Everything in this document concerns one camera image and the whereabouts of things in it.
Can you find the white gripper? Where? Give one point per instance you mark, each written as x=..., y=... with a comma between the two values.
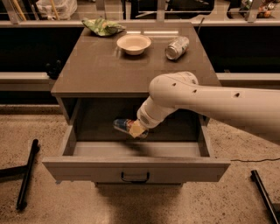
x=144, y=117

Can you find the blue silver redbull can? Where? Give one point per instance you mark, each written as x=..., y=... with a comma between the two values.
x=123, y=126

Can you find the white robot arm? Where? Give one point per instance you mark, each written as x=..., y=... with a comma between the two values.
x=256, y=111

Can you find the open grey top drawer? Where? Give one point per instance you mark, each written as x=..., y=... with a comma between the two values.
x=168, y=163

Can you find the silver green soda can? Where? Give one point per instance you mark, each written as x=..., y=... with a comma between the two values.
x=177, y=48

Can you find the white paper bowl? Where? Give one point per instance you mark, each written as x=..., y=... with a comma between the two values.
x=133, y=44

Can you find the black object on ledge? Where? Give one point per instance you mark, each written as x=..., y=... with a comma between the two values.
x=53, y=71

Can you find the green chip bag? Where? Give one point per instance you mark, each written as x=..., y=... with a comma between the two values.
x=103, y=27

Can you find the black stand leg left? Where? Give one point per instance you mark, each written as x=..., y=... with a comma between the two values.
x=25, y=171

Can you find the black stand leg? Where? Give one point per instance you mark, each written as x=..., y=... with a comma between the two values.
x=272, y=208
x=25, y=171

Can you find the black stand leg right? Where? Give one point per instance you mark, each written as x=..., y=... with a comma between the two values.
x=272, y=208

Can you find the white plastic bag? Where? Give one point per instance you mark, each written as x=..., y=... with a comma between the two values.
x=57, y=9

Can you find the black drawer handle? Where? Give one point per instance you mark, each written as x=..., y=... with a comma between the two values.
x=135, y=179

